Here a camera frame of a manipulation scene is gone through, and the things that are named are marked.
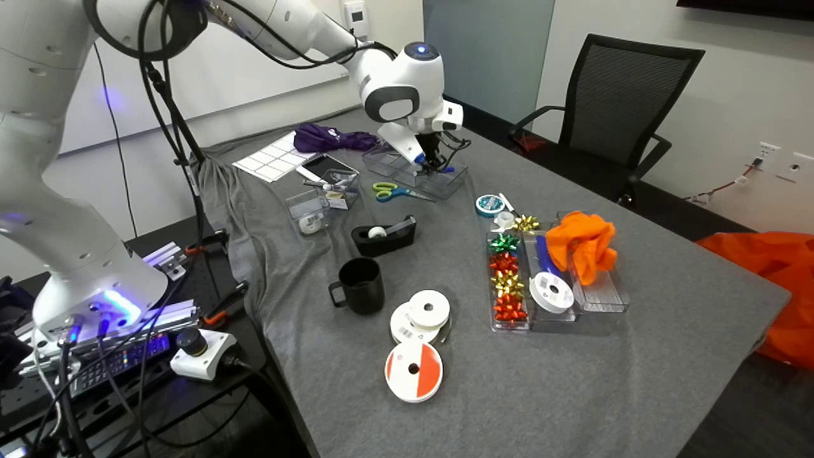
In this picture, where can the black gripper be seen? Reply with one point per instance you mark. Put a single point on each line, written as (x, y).
(438, 136)

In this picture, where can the blue capped marker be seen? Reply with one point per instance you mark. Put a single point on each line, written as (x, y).
(443, 168)

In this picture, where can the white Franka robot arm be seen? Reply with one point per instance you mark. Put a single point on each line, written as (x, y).
(52, 213)

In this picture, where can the clear plastic organizer container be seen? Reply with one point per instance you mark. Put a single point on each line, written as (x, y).
(422, 179)

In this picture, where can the green yellow scissors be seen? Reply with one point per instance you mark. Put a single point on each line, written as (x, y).
(390, 191)

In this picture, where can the light blue ribbon spool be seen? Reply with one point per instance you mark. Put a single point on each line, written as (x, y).
(490, 204)

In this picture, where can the black tape dispenser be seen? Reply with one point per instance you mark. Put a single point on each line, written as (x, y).
(382, 237)

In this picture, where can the loose yellow gift bows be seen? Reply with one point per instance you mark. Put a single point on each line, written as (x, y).
(521, 225)

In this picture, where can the purple cloth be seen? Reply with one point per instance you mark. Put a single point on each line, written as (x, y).
(332, 139)

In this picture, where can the clear package white disc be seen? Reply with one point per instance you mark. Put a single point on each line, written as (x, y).
(309, 219)

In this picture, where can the clear box of gift bows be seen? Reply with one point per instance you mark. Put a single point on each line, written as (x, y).
(509, 283)

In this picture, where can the black mug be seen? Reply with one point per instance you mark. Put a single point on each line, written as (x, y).
(362, 286)

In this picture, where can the white label sheet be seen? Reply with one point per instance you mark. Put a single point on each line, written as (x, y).
(270, 159)

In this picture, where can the orange cloth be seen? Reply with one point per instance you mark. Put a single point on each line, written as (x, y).
(580, 244)

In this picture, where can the black mesh office chair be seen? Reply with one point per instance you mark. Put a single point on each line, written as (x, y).
(624, 93)

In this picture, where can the red and white ribbon spool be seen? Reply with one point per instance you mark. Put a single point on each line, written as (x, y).
(413, 372)

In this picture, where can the clear plastic box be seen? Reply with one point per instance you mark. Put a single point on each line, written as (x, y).
(603, 297)

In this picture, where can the grey tablecloth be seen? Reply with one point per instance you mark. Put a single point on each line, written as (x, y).
(549, 383)

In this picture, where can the black tripod stand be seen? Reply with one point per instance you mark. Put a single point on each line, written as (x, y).
(182, 136)

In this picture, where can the silver metal clamp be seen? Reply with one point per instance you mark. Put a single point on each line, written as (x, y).
(168, 257)

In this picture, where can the white box black knob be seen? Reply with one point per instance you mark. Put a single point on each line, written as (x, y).
(200, 351)

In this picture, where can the orange bag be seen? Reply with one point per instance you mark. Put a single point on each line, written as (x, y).
(780, 289)

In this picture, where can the black wall television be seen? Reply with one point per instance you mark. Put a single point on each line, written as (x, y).
(747, 5)

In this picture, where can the white wall outlet plate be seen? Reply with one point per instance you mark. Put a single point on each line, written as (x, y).
(789, 162)

